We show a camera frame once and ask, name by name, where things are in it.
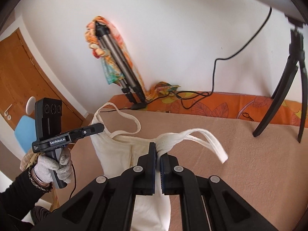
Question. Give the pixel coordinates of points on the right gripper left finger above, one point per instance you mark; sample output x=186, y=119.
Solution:
x=106, y=204

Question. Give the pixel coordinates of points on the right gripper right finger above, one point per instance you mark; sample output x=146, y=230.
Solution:
x=208, y=203

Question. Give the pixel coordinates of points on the white camisole top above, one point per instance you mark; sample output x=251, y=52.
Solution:
x=119, y=151

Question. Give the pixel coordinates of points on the left forearm black sleeve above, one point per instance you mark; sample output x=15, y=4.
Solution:
x=20, y=198

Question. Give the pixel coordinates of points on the left gloved hand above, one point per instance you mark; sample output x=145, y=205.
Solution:
x=45, y=166

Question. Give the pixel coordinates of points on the blue chair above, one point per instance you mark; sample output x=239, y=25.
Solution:
x=25, y=133

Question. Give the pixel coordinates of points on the wooden door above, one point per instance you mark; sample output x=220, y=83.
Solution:
x=21, y=78

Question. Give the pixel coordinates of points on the beige blanket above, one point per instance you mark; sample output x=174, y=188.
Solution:
x=268, y=171

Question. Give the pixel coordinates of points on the large grey tripod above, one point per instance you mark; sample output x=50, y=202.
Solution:
x=129, y=83

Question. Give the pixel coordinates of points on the colourful orange scarf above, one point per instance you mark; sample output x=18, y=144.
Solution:
x=111, y=72

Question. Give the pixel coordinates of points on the small black ring-light tripod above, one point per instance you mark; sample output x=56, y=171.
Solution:
x=295, y=62

